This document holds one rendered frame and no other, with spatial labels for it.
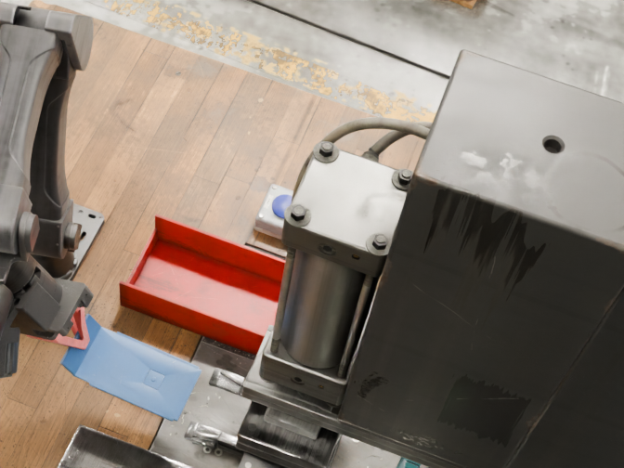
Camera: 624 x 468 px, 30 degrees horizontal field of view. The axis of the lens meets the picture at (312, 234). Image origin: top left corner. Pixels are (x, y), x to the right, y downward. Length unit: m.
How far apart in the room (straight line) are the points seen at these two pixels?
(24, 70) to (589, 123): 0.65
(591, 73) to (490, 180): 2.44
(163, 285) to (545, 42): 1.89
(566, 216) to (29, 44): 0.68
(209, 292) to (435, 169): 0.83
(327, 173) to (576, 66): 2.31
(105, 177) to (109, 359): 0.36
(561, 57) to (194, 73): 1.61
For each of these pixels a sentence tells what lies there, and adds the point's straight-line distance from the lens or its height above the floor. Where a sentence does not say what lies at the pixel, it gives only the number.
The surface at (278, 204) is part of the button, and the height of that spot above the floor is 0.94.
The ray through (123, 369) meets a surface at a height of 1.00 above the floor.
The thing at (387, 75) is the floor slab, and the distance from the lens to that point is 3.08.
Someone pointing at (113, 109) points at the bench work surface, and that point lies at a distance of 1.78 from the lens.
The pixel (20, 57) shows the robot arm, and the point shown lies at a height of 1.32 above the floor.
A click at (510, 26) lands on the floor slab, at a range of 3.29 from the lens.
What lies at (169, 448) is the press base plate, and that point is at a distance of 1.50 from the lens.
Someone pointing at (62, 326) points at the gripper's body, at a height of 1.12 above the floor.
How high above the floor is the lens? 2.29
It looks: 56 degrees down
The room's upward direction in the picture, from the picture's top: 11 degrees clockwise
